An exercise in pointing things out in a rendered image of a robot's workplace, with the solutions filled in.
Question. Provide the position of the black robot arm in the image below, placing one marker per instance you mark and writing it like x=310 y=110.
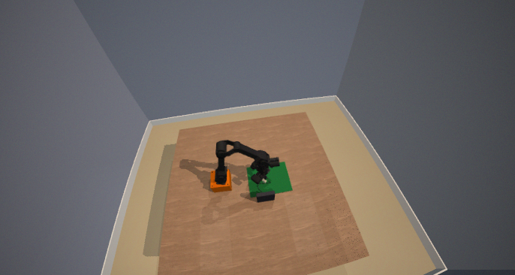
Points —
x=261 y=158

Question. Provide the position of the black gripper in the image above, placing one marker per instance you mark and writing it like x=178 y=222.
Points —
x=260 y=175

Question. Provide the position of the green circuit board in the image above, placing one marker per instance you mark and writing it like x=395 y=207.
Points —
x=278 y=176

